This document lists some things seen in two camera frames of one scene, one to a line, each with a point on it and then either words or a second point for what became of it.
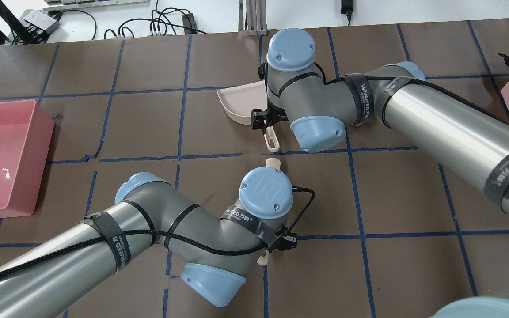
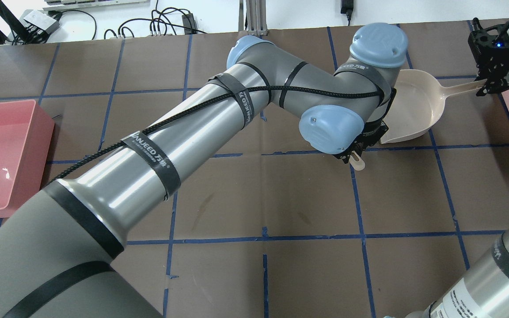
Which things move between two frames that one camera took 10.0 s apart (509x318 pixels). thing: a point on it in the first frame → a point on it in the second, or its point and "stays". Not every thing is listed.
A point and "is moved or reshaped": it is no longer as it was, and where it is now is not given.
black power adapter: x=347 y=8 stays
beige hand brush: x=274 y=163 → x=356 y=162
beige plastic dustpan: x=238 y=102 is moved or reshaped
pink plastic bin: x=10 y=141 stays
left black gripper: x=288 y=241 → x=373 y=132
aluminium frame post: x=256 y=18 stays
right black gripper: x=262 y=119 → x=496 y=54
